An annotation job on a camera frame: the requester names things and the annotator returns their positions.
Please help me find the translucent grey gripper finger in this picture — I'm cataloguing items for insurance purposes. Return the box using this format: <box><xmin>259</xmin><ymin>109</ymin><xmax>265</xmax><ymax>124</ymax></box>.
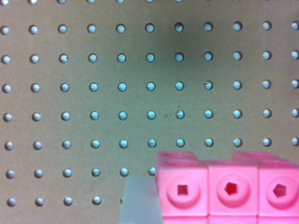
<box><xmin>119</xmin><ymin>176</ymin><xmax>164</xmax><ymax>224</ymax></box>

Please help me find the pink linking cube block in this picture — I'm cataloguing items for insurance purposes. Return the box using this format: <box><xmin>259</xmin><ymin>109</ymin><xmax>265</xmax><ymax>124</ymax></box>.
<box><xmin>155</xmin><ymin>151</ymin><xmax>299</xmax><ymax>224</ymax></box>

